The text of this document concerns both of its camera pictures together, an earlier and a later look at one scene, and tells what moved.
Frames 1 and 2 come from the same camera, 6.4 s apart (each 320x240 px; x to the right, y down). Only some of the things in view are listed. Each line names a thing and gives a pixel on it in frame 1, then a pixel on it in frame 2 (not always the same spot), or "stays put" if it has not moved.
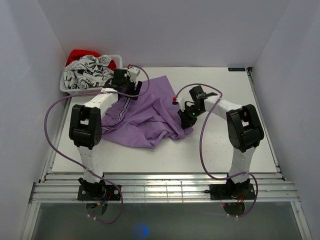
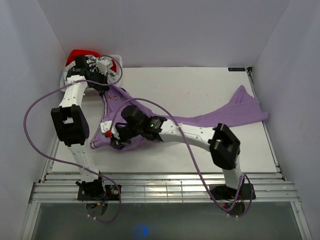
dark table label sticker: x=236 y=69 stays put
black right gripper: x=185 y=122 -> x=113 y=144
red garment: x=76 y=54 stays put
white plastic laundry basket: x=85 y=91 stays put
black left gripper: x=132 y=92 -> x=103 y=78
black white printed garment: x=89 y=71 stays put
